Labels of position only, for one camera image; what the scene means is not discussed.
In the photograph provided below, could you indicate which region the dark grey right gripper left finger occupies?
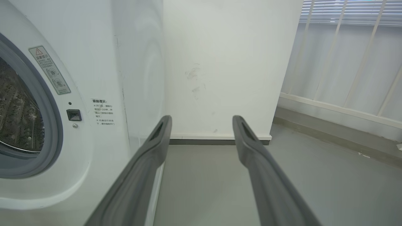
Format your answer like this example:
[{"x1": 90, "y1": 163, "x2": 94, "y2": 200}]
[{"x1": 84, "y1": 115, "x2": 172, "y2": 226}]

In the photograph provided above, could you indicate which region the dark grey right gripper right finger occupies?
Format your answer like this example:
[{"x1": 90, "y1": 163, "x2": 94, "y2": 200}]
[{"x1": 232, "y1": 115, "x2": 321, "y2": 226}]

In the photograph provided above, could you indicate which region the white front-load washing machine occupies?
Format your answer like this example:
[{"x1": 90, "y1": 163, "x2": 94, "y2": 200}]
[{"x1": 0, "y1": 0, "x2": 166, "y2": 226}]

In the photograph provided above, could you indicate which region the white text notice sticker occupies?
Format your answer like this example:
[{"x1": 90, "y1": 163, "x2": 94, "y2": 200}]
[{"x1": 91, "y1": 98, "x2": 116, "y2": 126}]

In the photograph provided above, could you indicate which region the black door latch socket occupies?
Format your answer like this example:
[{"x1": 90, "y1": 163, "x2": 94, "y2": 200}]
[{"x1": 66, "y1": 109, "x2": 82, "y2": 121}]

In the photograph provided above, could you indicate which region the grey rubber door gasket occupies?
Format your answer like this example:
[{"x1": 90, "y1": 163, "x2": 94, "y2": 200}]
[{"x1": 0, "y1": 33, "x2": 63, "y2": 179}]

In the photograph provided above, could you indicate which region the white window railing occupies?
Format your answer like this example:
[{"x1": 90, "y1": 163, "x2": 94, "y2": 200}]
[{"x1": 278, "y1": 0, "x2": 402, "y2": 130}]

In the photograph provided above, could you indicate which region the steel washer drum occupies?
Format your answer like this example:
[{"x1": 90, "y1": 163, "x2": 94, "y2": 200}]
[{"x1": 0, "y1": 57, "x2": 45, "y2": 153}]

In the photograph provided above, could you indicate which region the warning sticker with triangle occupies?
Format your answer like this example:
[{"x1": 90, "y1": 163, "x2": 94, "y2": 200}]
[{"x1": 29, "y1": 46, "x2": 71, "y2": 95}]

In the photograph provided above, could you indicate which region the white window blind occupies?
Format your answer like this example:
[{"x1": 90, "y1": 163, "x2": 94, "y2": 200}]
[{"x1": 299, "y1": 0, "x2": 402, "y2": 26}]

